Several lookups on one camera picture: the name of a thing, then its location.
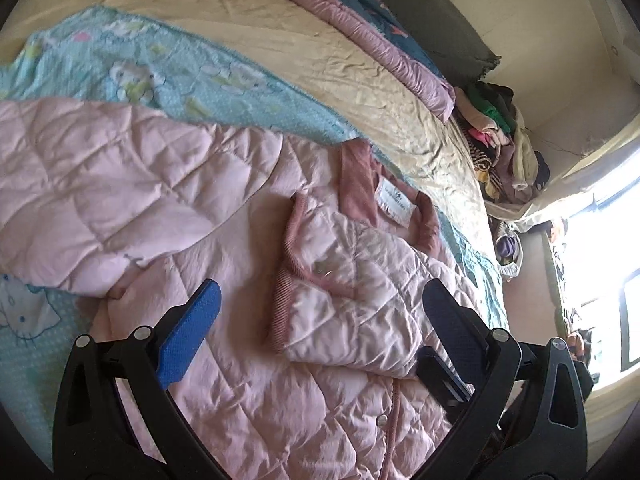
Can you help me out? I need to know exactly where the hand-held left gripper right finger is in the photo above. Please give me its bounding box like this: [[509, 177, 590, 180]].
[[416, 278, 588, 480]]

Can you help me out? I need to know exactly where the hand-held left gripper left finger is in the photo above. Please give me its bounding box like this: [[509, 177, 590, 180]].
[[52, 278, 231, 480]]

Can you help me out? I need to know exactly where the pink quilted jacket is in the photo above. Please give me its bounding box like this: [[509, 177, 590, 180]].
[[0, 97, 496, 480]]

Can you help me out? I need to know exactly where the white plastic bag of clothes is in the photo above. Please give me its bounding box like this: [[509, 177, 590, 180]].
[[492, 220, 524, 281]]

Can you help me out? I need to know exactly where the pile of mixed clothes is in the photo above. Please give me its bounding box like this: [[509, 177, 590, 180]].
[[452, 80, 551, 206]]

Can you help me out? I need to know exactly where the bright window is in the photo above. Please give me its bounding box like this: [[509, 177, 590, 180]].
[[550, 160, 640, 386]]

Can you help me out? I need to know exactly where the teal cartoon cat printed blanket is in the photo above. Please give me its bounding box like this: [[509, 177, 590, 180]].
[[0, 5, 508, 461]]

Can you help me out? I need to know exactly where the mauve quilt with floral side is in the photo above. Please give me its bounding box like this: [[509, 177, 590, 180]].
[[235, 0, 457, 123]]

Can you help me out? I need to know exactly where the beige bed sheet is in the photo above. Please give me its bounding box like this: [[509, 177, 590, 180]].
[[5, 0, 501, 266]]

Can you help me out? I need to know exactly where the dark grey headboard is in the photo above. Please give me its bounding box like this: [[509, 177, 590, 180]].
[[360, 0, 502, 91]]

